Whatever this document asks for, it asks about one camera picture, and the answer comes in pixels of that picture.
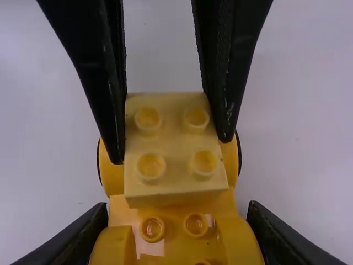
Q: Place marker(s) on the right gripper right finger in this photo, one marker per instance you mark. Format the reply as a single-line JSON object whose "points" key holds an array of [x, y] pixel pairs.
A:
{"points": [[278, 243]]}

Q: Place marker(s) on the yellow toy brick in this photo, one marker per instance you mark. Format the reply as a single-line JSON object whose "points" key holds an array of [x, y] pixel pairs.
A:
{"points": [[171, 143]]}

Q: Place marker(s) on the yellow toy car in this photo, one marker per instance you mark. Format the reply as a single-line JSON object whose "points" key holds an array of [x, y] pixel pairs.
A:
{"points": [[237, 234]]}

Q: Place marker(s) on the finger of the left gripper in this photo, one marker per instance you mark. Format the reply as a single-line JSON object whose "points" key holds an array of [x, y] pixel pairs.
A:
{"points": [[226, 69], [104, 82]]}

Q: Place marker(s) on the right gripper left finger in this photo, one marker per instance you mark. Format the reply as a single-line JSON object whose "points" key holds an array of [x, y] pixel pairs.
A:
{"points": [[74, 237]]}

